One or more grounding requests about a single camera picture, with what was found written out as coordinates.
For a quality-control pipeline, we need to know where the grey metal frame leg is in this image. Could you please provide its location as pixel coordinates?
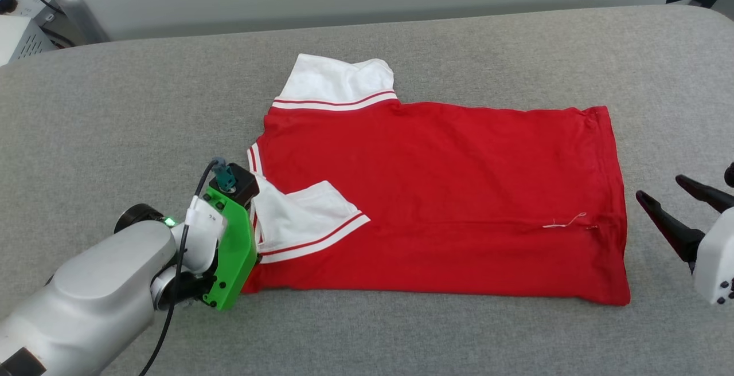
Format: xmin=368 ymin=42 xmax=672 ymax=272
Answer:
xmin=28 ymin=0 xmax=111 ymax=45

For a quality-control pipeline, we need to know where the teal left camera connector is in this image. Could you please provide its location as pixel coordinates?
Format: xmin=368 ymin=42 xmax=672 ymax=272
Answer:
xmin=214 ymin=160 xmax=239 ymax=191

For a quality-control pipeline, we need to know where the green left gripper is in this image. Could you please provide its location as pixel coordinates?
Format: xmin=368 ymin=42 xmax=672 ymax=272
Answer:
xmin=201 ymin=184 xmax=259 ymax=311

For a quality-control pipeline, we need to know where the red and white shirt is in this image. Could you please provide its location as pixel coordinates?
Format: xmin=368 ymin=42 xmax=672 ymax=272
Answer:
xmin=241 ymin=53 xmax=632 ymax=307

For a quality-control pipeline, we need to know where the white metal equipment box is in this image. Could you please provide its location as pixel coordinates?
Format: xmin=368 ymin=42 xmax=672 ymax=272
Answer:
xmin=0 ymin=15 xmax=59 ymax=68

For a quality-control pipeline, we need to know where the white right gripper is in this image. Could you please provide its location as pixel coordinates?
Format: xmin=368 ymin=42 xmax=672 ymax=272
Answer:
xmin=635 ymin=174 xmax=734 ymax=307

